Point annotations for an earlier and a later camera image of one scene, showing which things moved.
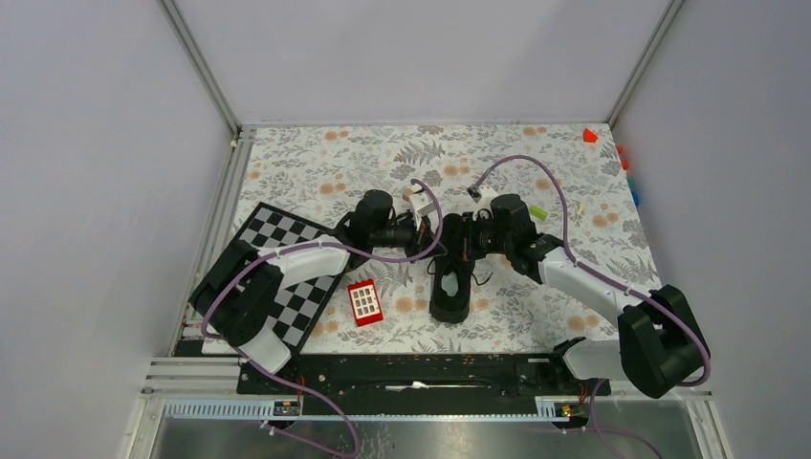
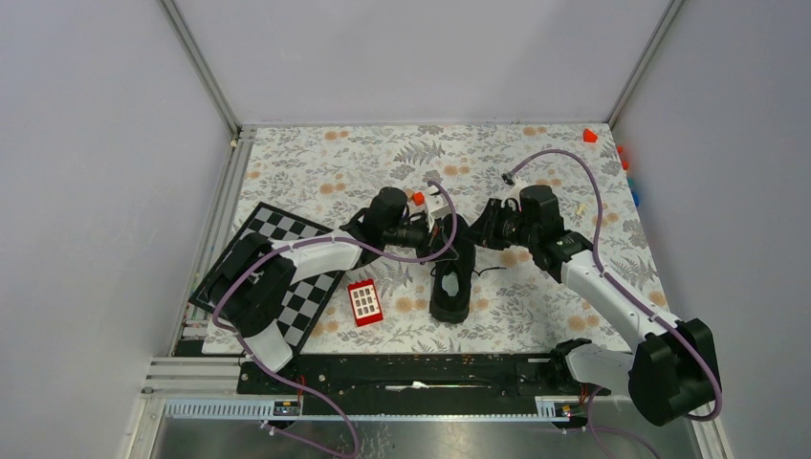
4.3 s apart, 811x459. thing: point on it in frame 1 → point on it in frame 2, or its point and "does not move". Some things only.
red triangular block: x=589 y=137 does not move
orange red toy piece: x=624 y=163 does not move
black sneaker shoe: x=453 y=272 does not move
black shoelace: x=427 y=269 → x=475 y=272
